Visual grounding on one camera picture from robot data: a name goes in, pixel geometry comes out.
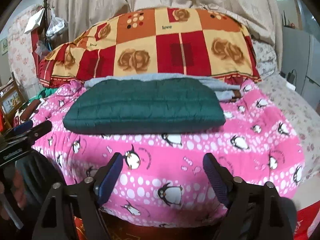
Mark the floral bed sheet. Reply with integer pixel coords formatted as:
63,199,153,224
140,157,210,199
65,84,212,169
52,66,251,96
251,39,320,180

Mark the grey cabinet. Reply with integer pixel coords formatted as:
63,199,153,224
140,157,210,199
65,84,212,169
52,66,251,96
281,26,320,100

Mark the grey folded cloth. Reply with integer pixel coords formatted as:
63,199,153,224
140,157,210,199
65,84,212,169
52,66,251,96
84,73,242,103

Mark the pink penguin-print blanket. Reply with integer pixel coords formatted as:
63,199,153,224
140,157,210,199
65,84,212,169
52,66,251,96
32,79,305,228

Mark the clear plastic bag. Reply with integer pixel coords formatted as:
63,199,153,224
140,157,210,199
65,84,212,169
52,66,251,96
46,9,70,41

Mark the green cloth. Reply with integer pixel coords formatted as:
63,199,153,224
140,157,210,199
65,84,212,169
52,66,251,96
29,87,62,103

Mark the green quilted puffer jacket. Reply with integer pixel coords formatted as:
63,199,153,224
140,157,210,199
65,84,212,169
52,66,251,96
62,77,225,135

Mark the wooden coat rack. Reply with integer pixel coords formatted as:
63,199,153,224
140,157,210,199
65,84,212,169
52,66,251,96
41,0,52,55

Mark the red orange rose-print quilt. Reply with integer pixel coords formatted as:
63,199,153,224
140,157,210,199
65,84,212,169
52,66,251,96
37,7,262,88

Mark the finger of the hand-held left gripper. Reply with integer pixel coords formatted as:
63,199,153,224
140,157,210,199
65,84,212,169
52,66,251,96
13,119,34,134
27,120,53,142

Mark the white paper bag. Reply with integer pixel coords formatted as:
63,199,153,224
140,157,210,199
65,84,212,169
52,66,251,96
24,8,46,34

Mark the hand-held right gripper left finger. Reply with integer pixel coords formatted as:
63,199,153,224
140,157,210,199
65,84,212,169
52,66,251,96
31,152,124,240

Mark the maroon bag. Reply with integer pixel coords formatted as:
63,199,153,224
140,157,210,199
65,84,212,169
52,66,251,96
20,99,42,121

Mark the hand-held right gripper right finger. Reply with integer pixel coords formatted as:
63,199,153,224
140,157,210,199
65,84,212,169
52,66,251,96
202,153,294,240

